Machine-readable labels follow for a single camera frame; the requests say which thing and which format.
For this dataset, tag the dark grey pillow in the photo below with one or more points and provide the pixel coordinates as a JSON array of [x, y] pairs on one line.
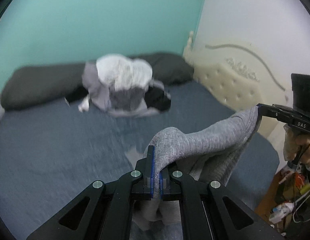
[[40, 85], [170, 67]]

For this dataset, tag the dark grey garment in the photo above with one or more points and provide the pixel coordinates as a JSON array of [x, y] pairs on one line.
[[127, 97]]

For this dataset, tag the black garment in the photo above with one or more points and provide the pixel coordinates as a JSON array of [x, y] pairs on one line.
[[158, 100]]

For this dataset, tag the light grey garment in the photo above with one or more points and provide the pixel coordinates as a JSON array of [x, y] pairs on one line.
[[98, 95]]

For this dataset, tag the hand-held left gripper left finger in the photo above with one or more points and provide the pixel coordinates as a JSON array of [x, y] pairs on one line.
[[152, 170]]

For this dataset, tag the cream tufted headboard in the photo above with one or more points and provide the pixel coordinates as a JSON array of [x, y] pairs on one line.
[[232, 85]]

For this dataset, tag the white garment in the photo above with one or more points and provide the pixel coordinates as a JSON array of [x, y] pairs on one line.
[[122, 71]]

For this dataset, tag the person's right hand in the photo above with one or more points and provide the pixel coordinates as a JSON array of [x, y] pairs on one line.
[[308, 150]]

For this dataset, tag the colourful floor clutter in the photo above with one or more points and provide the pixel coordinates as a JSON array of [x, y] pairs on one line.
[[290, 195]]

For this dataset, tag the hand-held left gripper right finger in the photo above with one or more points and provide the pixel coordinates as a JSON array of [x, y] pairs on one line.
[[161, 191]]

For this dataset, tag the small white cloth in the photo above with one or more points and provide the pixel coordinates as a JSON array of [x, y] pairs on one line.
[[83, 105]]

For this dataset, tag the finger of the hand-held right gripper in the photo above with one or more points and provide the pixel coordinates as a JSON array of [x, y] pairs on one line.
[[275, 111]]

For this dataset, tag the grey knit sweater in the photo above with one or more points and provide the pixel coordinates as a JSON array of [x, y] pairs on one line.
[[207, 140]]

